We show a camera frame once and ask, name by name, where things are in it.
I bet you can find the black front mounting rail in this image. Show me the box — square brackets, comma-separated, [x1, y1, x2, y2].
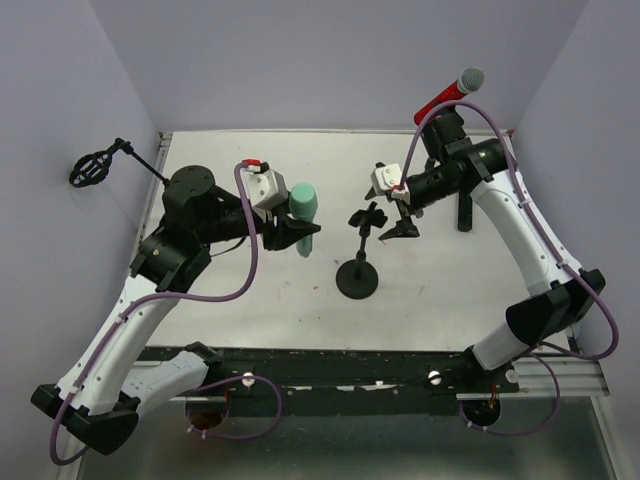
[164, 347, 521, 419]

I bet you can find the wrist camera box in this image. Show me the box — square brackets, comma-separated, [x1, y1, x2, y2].
[241, 159, 289, 221]
[370, 164, 410, 204]

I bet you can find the aluminium frame rail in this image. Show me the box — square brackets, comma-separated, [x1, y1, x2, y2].
[203, 349, 608, 400]

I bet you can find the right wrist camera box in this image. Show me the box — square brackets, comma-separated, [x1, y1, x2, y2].
[370, 164, 410, 204]

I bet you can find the mint green microphone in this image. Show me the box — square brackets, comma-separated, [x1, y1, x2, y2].
[289, 183, 318, 258]

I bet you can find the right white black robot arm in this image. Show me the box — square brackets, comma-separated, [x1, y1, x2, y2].
[367, 108, 606, 373]

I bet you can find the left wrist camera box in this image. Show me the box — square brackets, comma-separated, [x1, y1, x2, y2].
[241, 159, 289, 221]

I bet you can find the tall black tripod mic stand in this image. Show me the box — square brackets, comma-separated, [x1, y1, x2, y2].
[68, 137, 171, 189]

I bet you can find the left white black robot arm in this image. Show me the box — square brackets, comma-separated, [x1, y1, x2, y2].
[31, 159, 321, 466]

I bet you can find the short black round-base mic stand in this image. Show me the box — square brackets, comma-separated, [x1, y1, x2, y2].
[335, 201, 388, 300]

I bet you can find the black microphone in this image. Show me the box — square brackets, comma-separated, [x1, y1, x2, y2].
[457, 192, 474, 233]

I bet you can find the red glitter microphone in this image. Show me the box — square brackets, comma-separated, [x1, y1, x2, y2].
[413, 67, 485, 126]

